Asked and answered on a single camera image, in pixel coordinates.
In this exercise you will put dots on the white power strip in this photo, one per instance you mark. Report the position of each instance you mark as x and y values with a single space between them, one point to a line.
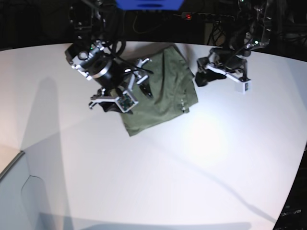
207 17

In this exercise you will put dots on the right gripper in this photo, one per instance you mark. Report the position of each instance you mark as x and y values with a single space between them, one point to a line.
110 76

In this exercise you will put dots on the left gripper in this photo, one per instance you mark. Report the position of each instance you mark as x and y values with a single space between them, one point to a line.
226 59

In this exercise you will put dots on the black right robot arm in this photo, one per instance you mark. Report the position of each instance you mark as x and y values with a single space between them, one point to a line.
96 54

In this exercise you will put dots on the blue plastic bin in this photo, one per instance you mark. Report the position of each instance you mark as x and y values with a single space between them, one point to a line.
135 5

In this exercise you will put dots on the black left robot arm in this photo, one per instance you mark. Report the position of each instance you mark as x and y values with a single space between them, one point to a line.
250 31

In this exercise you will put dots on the green t-shirt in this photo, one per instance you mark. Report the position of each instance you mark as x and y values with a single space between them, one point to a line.
172 88

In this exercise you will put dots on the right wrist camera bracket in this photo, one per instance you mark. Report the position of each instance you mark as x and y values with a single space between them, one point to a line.
127 99

